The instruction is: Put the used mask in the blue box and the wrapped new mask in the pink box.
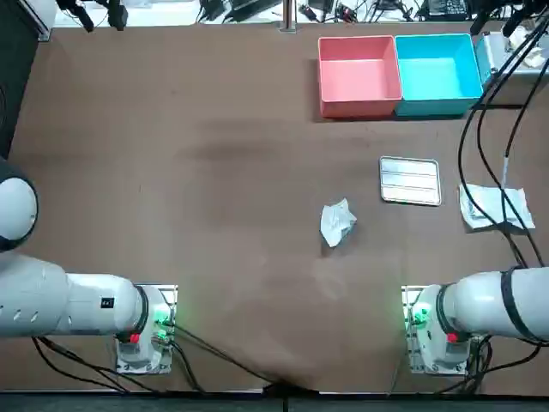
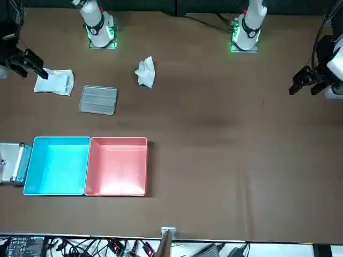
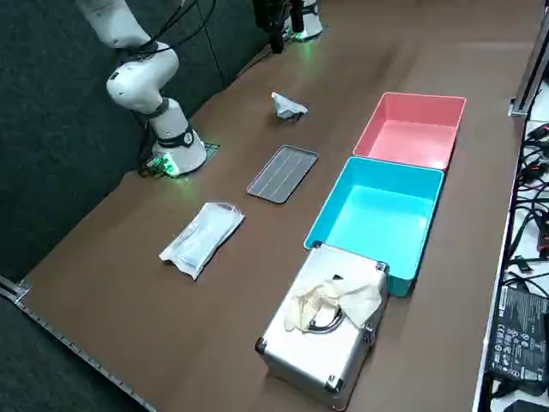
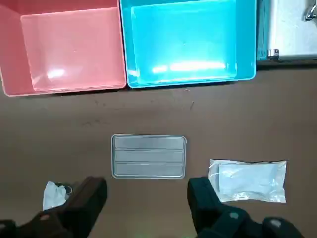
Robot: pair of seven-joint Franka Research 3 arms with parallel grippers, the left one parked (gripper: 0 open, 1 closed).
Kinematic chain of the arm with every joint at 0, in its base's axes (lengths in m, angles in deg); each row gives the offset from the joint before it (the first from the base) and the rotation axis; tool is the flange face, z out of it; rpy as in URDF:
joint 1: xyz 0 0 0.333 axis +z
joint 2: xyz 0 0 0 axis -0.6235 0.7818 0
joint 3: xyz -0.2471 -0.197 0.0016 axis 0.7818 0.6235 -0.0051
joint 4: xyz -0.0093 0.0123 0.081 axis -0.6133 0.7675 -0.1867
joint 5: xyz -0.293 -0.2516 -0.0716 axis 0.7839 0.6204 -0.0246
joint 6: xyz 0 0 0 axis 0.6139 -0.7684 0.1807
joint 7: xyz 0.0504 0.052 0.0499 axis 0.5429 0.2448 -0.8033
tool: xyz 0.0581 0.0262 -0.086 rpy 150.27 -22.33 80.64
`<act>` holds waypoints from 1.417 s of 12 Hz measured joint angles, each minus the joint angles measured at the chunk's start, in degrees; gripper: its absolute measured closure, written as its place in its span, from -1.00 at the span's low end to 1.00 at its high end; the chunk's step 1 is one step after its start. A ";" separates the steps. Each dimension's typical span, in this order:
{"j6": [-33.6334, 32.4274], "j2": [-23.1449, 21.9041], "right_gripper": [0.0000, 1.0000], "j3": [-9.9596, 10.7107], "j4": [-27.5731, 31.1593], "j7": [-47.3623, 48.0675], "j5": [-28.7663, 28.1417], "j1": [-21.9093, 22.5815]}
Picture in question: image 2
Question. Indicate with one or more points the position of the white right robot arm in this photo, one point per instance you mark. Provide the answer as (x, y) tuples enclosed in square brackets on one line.
[(99, 29)]

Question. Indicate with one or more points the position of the pink plastic box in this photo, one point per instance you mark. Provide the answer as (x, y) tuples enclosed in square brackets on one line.
[(116, 166)]

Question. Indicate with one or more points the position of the black power brick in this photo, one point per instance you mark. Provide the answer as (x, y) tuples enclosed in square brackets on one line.
[(211, 250), (238, 252)]

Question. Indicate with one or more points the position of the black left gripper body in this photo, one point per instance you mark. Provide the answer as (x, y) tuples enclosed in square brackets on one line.
[(323, 61)]

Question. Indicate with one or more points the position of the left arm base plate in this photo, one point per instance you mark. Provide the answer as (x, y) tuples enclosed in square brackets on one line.
[(233, 46)]

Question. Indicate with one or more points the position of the new face mask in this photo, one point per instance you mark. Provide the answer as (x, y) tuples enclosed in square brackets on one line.
[(57, 83)]

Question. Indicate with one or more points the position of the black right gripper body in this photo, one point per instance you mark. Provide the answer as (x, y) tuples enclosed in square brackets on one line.
[(13, 61)]

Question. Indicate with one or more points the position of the blue plastic box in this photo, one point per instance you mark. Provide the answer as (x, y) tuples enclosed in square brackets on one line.
[(57, 166)]

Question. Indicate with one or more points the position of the silver aluminium case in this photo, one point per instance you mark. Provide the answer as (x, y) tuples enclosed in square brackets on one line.
[(10, 163)]

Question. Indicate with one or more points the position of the black plug with red light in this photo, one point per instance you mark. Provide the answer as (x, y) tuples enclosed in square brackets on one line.
[(148, 249), (115, 246)]

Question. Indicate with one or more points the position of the black labelled power adapter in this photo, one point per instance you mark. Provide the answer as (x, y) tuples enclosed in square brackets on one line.
[(24, 246)]

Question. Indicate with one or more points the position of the aluminium profile post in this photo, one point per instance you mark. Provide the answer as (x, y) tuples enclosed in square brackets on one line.
[(166, 243)]

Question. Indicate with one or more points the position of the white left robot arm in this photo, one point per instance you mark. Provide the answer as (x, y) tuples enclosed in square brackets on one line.
[(247, 29)]

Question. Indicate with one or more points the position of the flat silver metal tray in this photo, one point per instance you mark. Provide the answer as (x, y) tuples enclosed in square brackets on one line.
[(98, 100)]

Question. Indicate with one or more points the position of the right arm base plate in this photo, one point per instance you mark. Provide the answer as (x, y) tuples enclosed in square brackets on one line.
[(114, 37)]

